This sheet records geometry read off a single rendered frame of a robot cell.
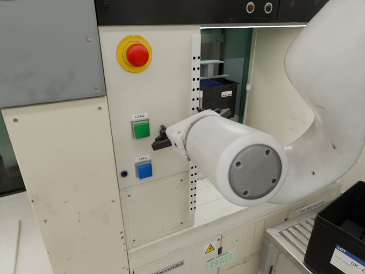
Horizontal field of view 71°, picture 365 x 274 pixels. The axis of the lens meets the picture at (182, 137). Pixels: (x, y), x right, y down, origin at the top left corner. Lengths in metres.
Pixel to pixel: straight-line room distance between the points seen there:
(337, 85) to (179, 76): 0.37
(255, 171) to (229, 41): 0.98
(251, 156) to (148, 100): 0.31
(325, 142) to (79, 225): 0.51
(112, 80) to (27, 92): 0.14
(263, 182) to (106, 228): 0.45
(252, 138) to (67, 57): 0.33
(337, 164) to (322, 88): 0.10
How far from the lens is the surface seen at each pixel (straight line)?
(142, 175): 0.58
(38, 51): 0.47
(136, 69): 0.51
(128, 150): 0.56
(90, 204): 0.60
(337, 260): 0.84
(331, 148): 0.30
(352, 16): 0.23
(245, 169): 0.27
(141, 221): 0.68
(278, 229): 0.98
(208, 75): 1.30
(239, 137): 0.26
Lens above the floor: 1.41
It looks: 25 degrees down
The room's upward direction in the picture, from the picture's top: straight up
